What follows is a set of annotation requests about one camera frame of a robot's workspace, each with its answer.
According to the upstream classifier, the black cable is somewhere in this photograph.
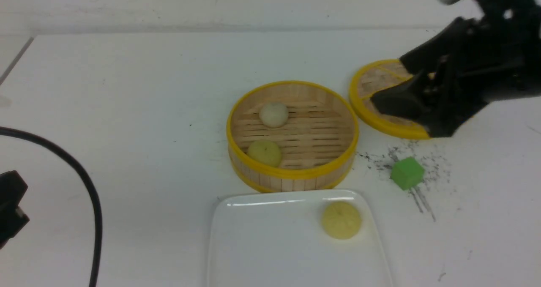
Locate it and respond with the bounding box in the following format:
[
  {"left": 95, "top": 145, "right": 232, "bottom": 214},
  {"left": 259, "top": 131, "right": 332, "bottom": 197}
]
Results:
[{"left": 0, "top": 126, "right": 103, "bottom": 287}]

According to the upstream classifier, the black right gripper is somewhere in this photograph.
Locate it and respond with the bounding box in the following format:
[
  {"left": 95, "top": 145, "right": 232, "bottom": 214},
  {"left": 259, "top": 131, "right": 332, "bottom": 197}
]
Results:
[{"left": 370, "top": 0, "right": 540, "bottom": 137}]

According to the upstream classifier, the yellow steamed bun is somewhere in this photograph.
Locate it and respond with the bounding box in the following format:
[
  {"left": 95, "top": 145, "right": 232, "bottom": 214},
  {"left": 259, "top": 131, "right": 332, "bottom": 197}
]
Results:
[
  {"left": 321, "top": 201, "right": 363, "bottom": 240},
  {"left": 247, "top": 140, "right": 282, "bottom": 167}
]

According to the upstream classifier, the white rectangular plate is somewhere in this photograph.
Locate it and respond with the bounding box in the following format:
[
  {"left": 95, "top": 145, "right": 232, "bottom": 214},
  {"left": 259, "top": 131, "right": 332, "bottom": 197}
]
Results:
[{"left": 205, "top": 189, "right": 394, "bottom": 287}]

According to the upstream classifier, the bamboo steamer basket yellow rim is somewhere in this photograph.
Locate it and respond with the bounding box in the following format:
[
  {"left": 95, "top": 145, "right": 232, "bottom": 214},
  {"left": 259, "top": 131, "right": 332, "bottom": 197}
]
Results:
[{"left": 226, "top": 80, "right": 360, "bottom": 193}]

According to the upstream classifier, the green foam cube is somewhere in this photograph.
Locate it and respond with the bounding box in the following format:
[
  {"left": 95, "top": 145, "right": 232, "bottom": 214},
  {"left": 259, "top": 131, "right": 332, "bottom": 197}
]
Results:
[{"left": 390, "top": 157, "right": 425, "bottom": 191}]

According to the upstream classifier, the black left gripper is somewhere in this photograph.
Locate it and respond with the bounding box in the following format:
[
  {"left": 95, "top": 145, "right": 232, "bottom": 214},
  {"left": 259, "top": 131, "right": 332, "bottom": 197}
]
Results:
[{"left": 0, "top": 171, "right": 29, "bottom": 249}]

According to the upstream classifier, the pale white steamed bun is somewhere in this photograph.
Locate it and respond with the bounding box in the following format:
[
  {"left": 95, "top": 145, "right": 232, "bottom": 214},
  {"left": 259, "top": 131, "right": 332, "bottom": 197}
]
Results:
[{"left": 258, "top": 102, "right": 289, "bottom": 128}]

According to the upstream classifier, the woven bamboo steamer lid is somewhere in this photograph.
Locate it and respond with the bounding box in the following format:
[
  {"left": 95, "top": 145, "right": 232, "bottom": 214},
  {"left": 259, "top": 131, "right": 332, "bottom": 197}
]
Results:
[{"left": 349, "top": 59, "right": 430, "bottom": 140}]

